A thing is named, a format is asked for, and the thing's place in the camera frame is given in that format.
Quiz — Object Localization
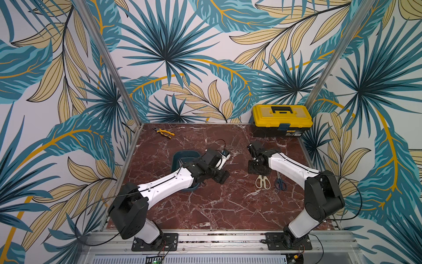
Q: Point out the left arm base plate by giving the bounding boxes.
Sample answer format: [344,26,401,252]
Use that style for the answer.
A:
[131,233,179,253]

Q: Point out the yellow black plastic toolbox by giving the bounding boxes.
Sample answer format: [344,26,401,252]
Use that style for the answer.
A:
[251,104,313,138]

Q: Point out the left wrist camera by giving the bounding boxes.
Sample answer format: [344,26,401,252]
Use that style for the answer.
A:
[216,149,230,170]

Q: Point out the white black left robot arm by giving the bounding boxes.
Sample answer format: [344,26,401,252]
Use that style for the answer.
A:
[108,149,230,245]

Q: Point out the blue handled scissors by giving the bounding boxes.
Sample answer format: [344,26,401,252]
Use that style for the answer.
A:
[274,171,287,191]

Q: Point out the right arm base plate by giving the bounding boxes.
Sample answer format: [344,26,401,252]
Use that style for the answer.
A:
[260,232,312,252]

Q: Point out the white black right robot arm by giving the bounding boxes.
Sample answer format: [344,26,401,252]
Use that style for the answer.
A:
[247,141,345,242]

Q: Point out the aluminium mounting rail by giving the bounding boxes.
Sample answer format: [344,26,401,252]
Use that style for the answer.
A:
[77,229,365,264]

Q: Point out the teal plastic storage box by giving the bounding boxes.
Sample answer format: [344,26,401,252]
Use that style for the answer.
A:
[170,150,201,192]

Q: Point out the white handled scissors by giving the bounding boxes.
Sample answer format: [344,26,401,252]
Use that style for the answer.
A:
[255,175,271,190]

